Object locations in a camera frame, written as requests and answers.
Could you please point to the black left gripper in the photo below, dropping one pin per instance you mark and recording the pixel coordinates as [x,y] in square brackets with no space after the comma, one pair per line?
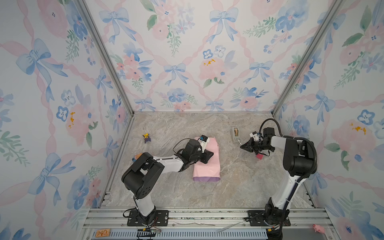
[205,154]

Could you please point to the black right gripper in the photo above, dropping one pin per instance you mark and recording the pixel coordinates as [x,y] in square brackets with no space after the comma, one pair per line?
[250,145]

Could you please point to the purple pink wrapping paper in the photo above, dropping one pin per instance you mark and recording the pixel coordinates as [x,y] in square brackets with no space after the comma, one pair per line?
[209,172]

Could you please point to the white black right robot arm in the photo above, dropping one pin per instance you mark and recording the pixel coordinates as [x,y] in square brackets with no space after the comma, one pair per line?
[299,162]

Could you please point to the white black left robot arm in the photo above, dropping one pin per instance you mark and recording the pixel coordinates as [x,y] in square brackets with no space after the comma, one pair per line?
[143,174]

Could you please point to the small red pink toy figure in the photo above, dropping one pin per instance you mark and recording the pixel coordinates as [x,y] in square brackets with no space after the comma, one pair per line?
[259,156]

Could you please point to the tape dispenser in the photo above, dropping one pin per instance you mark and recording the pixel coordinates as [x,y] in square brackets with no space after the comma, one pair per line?
[235,133]

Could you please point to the purple yellow toy figure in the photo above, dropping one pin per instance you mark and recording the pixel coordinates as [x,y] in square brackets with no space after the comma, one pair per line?
[147,138]

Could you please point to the orange blue toy figure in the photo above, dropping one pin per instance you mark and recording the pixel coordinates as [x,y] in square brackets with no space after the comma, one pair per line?
[136,157]

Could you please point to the pink pig toy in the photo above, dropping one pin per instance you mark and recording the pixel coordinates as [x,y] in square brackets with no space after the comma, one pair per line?
[319,229]

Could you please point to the orange tag label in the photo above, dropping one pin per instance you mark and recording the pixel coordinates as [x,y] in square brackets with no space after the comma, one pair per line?
[103,233]

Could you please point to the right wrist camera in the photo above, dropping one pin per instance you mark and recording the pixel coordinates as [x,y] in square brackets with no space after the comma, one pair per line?
[266,132]

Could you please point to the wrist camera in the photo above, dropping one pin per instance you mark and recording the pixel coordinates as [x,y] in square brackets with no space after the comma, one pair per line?
[203,140]
[266,132]

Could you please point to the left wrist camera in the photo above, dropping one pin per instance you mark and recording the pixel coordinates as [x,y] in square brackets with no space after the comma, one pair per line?
[203,140]

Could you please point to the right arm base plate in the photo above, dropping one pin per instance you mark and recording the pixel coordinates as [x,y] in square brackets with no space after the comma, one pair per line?
[258,218]

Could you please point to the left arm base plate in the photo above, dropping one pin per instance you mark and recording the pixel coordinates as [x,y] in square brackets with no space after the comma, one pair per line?
[157,218]

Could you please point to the aluminium front rail frame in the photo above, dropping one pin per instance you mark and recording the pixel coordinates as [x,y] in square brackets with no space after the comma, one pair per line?
[207,224]

